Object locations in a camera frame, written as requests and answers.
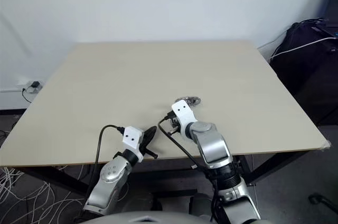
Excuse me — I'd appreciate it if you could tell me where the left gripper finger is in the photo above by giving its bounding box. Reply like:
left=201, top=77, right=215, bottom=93
left=144, top=126, right=156, bottom=143
left=144, top=126, right=157, bottom=147

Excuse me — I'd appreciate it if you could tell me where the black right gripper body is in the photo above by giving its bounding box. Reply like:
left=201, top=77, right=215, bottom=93
left=166, top=113, right=182, bottom=134

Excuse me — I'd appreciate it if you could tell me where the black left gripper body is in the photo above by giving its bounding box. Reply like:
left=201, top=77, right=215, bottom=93
left=141, top=143, right=158, bottom=159

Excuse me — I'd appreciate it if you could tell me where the grey robot torso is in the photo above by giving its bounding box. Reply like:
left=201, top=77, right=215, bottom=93
left=89, top=206, right=212, bottom=224

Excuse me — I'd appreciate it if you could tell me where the black fabric bag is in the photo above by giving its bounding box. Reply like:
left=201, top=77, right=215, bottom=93
left=269, top=22, right=338, bottom=126

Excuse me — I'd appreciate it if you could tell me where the black chair base leg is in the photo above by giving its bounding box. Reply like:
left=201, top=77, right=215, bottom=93
left=308, top=193, right=338, bottom=210

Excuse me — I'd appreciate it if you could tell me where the black laptop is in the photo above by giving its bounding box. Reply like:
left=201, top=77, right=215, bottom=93
left=311, top=0, right=338, bottom=39

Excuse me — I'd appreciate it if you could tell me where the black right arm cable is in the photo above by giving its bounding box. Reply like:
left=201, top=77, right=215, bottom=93
left=157, top=114, right=221, bottom=217

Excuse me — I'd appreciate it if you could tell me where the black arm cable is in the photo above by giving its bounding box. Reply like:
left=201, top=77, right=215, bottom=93
left=157, top=114, right=221, bottom=217
left=83, top=125, right=126, bottom=206

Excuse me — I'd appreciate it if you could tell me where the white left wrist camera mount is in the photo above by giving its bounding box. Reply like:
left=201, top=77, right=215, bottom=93
left=123, top=126, right=145, bottom=163

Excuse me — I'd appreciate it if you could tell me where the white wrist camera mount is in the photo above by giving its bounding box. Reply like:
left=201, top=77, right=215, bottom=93
left=123, top=126, right=145, bottom=163
left=171, top=99, right=198, bottom=139

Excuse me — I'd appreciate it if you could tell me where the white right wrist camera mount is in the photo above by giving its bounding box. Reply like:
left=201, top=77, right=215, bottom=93
left=171, top=99, right=198, bottom=139

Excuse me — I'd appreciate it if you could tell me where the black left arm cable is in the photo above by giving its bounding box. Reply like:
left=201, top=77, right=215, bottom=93
left=83, top=125, right=126, bottom=206

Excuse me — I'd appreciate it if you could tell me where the black metal table frame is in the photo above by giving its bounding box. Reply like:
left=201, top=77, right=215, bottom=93
left=15, top=154, right=278, bottom=198

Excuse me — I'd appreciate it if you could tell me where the black adapter cable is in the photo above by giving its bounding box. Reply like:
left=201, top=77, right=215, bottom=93
left=21, top=86, right=32, bottom=103

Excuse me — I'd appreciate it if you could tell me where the white wall power outlet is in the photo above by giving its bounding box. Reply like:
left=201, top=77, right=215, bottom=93
left=17, top=78, right=44, bottom=94

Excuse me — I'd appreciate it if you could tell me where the white cable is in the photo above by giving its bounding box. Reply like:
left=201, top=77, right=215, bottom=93
left=270, top=38, right=337, bottom=61

